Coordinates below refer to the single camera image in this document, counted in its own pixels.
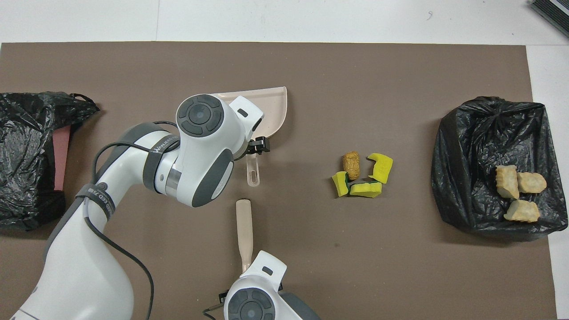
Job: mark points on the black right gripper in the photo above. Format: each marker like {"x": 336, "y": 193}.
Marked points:
{"x": 224, "y": 296}

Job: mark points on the beige plastic dustpan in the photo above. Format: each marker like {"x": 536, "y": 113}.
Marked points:
{"x": 273, "y": 111}

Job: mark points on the beige hand brush black bristles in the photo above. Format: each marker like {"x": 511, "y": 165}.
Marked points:
{"x": 244, "y": 226}

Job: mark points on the small yellow green sponge piece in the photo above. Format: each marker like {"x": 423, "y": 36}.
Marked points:
{"x": 341, "y": 184}

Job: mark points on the brown cork-like chunk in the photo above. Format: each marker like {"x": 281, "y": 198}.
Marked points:
{"x": 351, "y": 165}

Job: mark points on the yellow sponge piece green layer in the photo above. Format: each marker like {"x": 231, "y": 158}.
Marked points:
{"x": 366, "y": 190}

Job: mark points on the yellow ridged sponge piece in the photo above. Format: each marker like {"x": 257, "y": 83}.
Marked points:
{"x": 381, "y": 168}

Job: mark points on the pale yellow bread-like chunk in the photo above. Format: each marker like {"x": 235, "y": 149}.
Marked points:
{"x": 506, "y": 182}
{"x": 522, "y": 211}
{"x": 532, "y": 182}

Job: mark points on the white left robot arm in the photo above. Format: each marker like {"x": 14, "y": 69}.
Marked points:
{"x": 204, "y": 133}

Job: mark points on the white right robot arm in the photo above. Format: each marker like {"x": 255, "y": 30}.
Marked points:
{"x": 262, "y": 275}

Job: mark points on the pink bin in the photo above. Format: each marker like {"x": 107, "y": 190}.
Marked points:
{"x": 61, "y": 155}

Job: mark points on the black trash bag bin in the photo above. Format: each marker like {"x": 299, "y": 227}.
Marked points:
{"x": 471, "y": 178}

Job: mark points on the black trash bag over pink bin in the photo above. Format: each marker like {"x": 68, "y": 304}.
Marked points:
{"x": 26, "y": 151}

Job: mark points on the brown table mat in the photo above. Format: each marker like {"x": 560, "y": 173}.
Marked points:
{"x": 284, "y": 66}

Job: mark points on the dark ribbed panel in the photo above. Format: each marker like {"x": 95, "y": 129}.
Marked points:
{"x": 555, "y": 13}

